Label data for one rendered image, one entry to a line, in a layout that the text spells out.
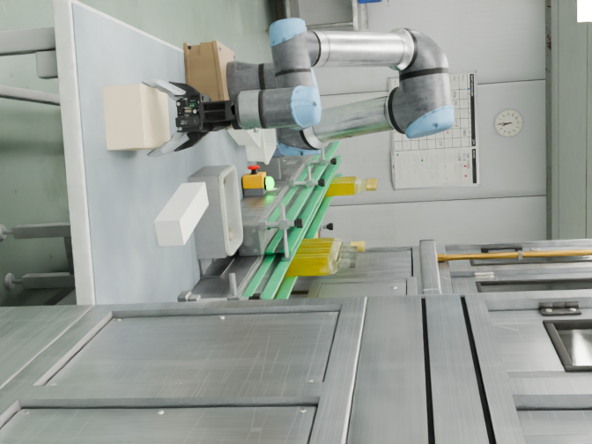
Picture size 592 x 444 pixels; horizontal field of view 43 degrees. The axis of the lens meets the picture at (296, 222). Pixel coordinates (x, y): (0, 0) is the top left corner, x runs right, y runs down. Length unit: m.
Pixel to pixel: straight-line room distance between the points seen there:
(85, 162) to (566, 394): 0.89
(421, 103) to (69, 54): 0.79
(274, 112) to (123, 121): 0.29
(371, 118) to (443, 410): 1.08
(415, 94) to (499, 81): 6.34
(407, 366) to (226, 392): 0.24
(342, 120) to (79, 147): 0.77
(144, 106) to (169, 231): 0.35
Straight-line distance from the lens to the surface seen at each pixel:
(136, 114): 1.48
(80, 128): 1.41
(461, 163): 8.16
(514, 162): 8.23
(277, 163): 2.82
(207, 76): 2.02
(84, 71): 1.44
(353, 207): 8.27
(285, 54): 1.54
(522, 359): 1.10
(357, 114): 1.90
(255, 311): 1.30
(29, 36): 1.50
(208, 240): 2.01
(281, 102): 1.43
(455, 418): 0.91
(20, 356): 1.24
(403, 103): 1.80
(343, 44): 1.62
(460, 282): 2.58
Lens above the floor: 1.33
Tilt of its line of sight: 9 degrees down
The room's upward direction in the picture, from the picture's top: 87 degrees clockwise
